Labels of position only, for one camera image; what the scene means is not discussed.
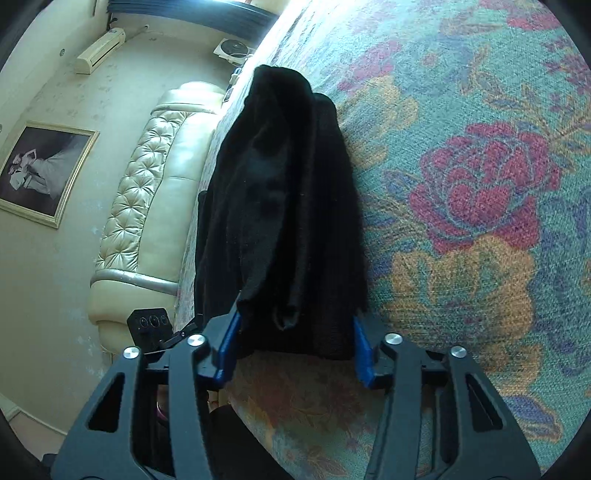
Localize dark bedside object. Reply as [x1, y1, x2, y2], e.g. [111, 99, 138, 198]
[223, 67, 245, 103]

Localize white round device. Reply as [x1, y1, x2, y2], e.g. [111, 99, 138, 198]
[213, 38, 256, 68]

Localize floral printed blanket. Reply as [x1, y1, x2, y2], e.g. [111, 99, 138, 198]
[173, 0, 591, 480]

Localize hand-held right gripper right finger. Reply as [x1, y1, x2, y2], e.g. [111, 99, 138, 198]
[353, 316, 541, 480]

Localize black pants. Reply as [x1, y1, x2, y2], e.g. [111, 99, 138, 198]
[194, 65, 370, 361]

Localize white wall air conditioner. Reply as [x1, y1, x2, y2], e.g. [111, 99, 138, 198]
[75, 27, 126, 75]

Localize cream tufted leather headboard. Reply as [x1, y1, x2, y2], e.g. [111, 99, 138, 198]
[89, 80, 227, 356]

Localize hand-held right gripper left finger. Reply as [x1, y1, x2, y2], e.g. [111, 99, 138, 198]
[53, 309, 242, 480]

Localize gold framed wall picture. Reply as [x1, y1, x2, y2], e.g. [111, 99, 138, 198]
[0, 121, 100, 229]

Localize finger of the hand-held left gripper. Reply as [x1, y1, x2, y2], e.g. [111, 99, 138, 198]
[159, 318, 206, 354]

